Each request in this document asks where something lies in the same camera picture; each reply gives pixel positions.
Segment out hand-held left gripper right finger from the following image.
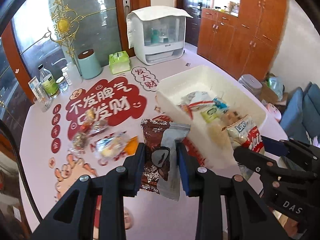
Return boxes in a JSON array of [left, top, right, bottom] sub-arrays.
[[176, 142, 286, 240]]

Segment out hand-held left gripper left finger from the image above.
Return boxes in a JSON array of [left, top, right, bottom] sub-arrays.
[[32, 142, 147, 240]]

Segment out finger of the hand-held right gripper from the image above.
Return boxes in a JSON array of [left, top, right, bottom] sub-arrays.
[[234, 146, 317, 181], [261, 136, 320, 161]]

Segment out orange and grey snack packet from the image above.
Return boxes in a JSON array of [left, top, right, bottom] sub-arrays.
[[126, 135, 139, 156]]

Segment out red and white cookie packet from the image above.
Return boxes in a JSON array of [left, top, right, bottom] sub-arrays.
[[221, 114, 267, 153]]

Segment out brown snowflake snack packet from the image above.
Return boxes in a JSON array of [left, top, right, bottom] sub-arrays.
[[140, 119, 191, 202]]

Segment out white bread packet blue label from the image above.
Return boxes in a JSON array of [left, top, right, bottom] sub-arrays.
[[94, 131, 132, 162]]

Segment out clear red-brown snack packet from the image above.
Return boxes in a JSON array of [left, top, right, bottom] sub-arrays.
[[87, 120, 109, 137]]

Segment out green brownie packet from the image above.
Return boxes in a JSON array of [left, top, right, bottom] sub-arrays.
[[201, 107, 220, 124]]

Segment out clear packet with brown balls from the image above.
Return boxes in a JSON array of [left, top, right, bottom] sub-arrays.
[[67, 131, 91, 153]]

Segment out blue cracker packet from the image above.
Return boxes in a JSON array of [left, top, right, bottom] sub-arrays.
[[212, 97, 229, 114]]

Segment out small orange-brown candy packet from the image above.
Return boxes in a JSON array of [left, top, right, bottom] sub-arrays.
[[80, 109, 97, 126]]

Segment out white packet with red stripe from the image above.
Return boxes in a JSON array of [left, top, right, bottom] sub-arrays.
[[179, 91, 215, 112]]

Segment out white plastic bin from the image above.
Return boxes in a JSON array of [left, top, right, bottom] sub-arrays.
[[156, 65, 267, 171]]

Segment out pink plastic stool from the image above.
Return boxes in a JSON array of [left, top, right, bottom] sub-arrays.
[[265, 102, 282, 123]]

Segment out cardboard box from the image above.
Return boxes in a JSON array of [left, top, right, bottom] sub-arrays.
[[259, 74, 288, 106]]

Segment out green plastic bag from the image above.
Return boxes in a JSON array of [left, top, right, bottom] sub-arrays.
[[268, 76, 284, 99]]

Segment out grey trash bin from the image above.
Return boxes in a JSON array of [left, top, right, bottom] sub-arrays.
[[237, 74, 263, 98]]

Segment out green tissue pack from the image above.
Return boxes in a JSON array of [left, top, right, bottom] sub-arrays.
[[109, 51, 132, 75]]

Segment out wooden cabinet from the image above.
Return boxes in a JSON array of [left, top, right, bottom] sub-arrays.
[[196, 0, 287, 81]]

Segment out small glass jar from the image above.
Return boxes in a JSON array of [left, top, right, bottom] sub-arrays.
[[56, 76, 69, 92]]

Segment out clear glass cup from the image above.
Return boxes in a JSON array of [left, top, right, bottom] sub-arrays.
[[33, 94, 53, 113]]

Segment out white squeeze bottle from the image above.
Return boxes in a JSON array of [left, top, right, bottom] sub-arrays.
[[66, 62, 83, 86]]

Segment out teal canister with brown lid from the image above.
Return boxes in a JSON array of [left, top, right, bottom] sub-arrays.
[[77, 49, 102, 80]]

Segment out white pill bottle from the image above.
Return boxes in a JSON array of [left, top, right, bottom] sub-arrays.
[[61, 66, 73, 87]]

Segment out clear bottle with green label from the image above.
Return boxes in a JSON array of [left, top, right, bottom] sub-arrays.
[[37, 64, 60, 99]]

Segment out white and blue carton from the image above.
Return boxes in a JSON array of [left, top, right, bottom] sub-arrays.
[[28, 77, 42, 98]]

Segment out dark entrance door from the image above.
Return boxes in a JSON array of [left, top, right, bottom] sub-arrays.
[[184, 0, 206, 47]]

